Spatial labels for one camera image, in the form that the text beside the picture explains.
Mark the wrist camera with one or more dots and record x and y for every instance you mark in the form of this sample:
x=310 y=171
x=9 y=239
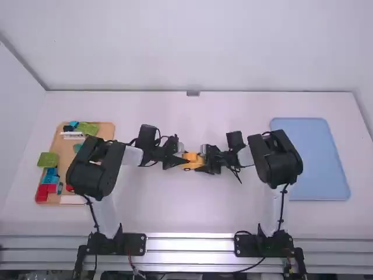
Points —
x=180 y=147
x=203 y=148

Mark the green toy brick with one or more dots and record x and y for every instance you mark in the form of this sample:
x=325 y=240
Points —
x=47 y=160
x=88 y=128

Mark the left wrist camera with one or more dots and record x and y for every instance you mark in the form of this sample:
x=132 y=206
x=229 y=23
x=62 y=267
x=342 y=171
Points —
x=180 y=147

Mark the yellow toy car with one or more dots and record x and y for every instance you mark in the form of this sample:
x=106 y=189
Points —
x=192 y=157

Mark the silver rails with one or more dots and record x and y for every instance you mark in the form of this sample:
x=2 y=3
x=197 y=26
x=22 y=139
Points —
x=189 y=242

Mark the grey toy brick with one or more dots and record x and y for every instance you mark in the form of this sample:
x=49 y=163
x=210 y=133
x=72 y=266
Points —
x=60 y=188

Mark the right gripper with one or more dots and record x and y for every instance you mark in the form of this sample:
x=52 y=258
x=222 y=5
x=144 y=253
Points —
x=215 y=160

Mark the black toy brick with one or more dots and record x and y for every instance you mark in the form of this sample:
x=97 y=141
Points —
x=68 y=128

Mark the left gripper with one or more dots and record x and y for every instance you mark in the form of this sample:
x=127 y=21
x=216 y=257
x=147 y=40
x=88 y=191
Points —
x=168 y=150

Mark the teal toy brick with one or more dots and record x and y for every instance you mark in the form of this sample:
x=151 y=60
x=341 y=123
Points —
x=77 y=147
x=51 y=175
x=74 y=124

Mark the blue mat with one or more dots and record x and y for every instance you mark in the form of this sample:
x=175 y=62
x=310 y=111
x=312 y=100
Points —
x=311 y=159

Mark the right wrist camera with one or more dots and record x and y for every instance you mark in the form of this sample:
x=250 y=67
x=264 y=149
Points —
x=203 y=148

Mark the white toy brick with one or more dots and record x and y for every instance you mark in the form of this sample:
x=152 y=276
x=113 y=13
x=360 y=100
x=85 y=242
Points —
x=71 y=135

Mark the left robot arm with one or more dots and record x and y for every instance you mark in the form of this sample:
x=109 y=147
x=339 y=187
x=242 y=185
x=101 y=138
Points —
x=90 y=172

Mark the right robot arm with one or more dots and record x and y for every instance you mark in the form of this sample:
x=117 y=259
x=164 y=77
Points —
x=277 y=163

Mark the tan tray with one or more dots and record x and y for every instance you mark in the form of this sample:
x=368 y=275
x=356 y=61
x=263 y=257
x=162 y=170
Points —
x=65 y=151

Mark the red toy brick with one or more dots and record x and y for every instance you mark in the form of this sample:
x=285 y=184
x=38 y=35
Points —
x=43 y=193
x=69 y=188

